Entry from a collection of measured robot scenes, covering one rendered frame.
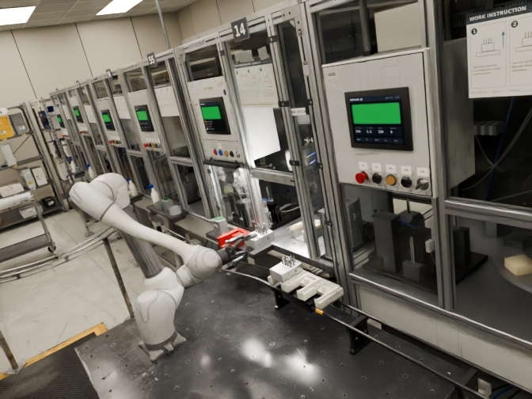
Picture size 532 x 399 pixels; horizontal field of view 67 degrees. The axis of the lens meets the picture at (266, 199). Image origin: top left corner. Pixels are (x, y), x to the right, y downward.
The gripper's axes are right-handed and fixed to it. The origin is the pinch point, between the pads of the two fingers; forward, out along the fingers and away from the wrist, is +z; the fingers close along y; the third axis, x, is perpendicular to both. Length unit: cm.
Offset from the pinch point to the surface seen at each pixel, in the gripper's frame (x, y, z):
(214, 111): 34, 62, 16
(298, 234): 3.3, -11.4, 31.4
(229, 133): 26, 50, 18
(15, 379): 169, -100, -130
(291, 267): -21.1, -10.8, 5.5
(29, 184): 640, -38, -39
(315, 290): -37.1, -17.2, 4.2
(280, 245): 4.6, -12.9, 19.2
